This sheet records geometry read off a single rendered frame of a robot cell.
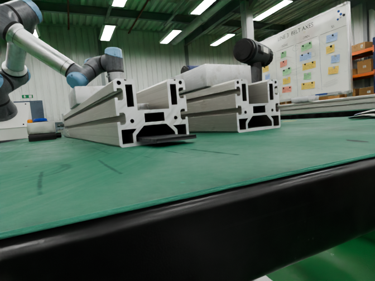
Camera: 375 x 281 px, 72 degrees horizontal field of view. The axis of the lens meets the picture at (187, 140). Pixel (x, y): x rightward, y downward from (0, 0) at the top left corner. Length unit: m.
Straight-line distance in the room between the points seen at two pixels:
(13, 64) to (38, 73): 10.79
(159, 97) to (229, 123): 0.13
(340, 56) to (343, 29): 0.29
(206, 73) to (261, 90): 0.10
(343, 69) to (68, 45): 10.99
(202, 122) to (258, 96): 0.11
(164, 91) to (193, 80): 0.16
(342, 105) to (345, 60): 1.57
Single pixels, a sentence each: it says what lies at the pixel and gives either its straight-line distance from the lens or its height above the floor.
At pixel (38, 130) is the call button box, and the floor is 0.81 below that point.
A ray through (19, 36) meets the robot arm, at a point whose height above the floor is 1.20.
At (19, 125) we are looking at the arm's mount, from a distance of 1.69.
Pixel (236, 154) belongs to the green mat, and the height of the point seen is 0.78.
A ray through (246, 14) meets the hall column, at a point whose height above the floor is 4.09.
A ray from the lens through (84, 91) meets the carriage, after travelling 0.65.
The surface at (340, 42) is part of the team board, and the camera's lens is 3.58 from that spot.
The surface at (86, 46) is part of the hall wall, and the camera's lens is 12.71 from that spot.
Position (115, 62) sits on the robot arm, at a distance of 1.22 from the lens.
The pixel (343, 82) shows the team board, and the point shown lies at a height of 1.08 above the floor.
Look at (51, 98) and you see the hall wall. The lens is 12.26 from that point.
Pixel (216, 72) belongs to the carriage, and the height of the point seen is 0.89.
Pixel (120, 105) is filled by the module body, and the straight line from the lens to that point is 0.33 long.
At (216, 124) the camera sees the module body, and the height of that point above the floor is 0.79.
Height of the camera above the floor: 0.81
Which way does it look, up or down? 5 degrees down
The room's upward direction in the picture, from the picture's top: 5 degrees counter-clockwise
